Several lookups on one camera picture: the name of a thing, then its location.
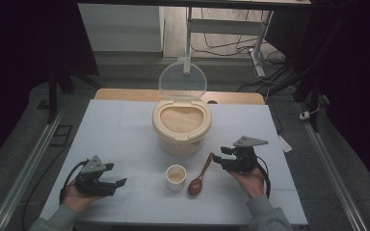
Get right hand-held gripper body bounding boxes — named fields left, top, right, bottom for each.
left=221, top=135, right=270, bottom=175

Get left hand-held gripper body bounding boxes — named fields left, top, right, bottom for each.
left=74, top=155, right=119, bottom=197

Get brown wooden spoon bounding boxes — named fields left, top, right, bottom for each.
left=187, top=152, right=216, bottom=197

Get cream plastic rice container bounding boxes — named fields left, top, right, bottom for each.
left=151, top=98, right=213, bottom=158

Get small rice portion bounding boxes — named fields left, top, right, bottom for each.
left=169, top=171, right=184, bottom=183

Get white cup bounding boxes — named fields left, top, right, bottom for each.
left=165, top=164, right=187, bottom=193

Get uncooked rice heap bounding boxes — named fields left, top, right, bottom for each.
left=159, top=106, right=205, bottom=134

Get person's left hand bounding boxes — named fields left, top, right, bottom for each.
left=62, top=184, right=105, bottom=215

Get person's right hand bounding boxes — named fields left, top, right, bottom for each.
left=227, top=167, right=266, bottom=200

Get white table mat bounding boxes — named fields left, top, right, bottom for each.
left=39, top=99, right=309, bottom=225

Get white paper tag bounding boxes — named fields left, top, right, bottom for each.
left=277, top=134, right=294, bottom=154

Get wooden table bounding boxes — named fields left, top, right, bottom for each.
left=94, top=88, right=266, bottom=106

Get clear round container lid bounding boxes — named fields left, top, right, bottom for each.
left=158, top=57, right=208, bottom=100

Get black metal stand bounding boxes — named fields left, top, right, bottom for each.
left=268, top=62, right=324, bottom=133
left=45, top=62, right=102, bottom=125

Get dark curtain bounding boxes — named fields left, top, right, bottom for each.
left=0, top=0, right=100, bottom=182
left=264, top=0, right=370, bottom=187

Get white cabinet panel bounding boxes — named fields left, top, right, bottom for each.
left=76, top=3, right=166, bottom=53

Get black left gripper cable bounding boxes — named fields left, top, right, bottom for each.
left=59, top=159, right=91, bottom=205

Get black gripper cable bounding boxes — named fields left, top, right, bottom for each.
left=59, top=159, right=91, bottom=205
left=254, top=155, right=272, bottom=199

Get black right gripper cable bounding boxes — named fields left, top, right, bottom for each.
left=254, top=155, right=272, bottom=199

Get aluminium rail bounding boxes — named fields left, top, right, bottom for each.
left=0, top=107, right=68, bottom=231
left=297, top=102, right=370, bottom=231

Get black floor cables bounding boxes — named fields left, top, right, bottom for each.
left=191, top=9, right=288, bottom=94

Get white desk frame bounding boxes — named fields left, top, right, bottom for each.
left=182, top=6, right=275, bottom=78

